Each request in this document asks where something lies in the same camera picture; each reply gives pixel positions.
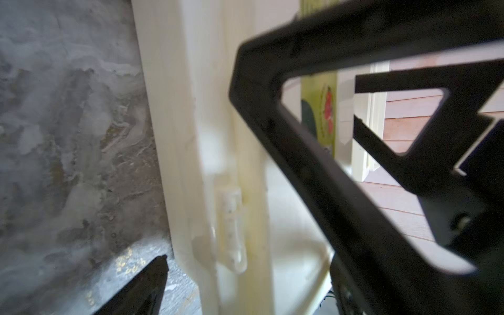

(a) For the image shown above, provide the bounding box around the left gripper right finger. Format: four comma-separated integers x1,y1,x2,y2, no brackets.
329,255,365,315

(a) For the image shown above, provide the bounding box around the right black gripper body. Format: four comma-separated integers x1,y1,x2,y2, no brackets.
418,119,503,252

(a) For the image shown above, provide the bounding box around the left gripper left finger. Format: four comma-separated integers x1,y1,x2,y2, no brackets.
94,255,169,314

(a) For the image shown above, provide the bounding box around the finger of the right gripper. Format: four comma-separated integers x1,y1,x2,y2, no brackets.
229,1,503,314
353,59,503,195

